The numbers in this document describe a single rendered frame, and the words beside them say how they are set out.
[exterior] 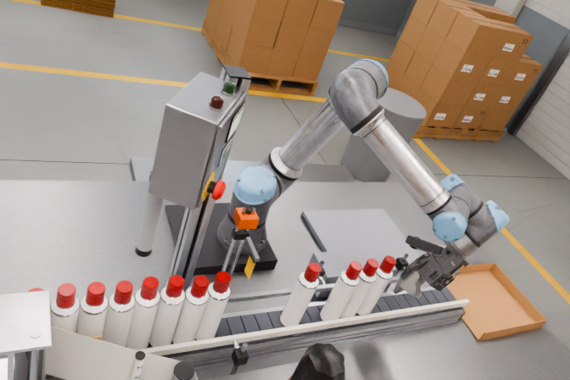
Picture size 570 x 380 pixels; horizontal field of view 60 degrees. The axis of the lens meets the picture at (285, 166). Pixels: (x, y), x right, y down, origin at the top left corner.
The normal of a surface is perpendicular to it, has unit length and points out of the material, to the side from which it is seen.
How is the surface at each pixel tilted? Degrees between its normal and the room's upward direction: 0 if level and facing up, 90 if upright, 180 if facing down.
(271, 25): 90
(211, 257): 4
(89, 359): 90
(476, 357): 0
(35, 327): 0
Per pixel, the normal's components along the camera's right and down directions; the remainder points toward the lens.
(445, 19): -0.87, 0.00
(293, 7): 0.38, 0.61
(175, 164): -0.20, 0.48
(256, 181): 0.18, -0.77
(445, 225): -0.42, 0.39
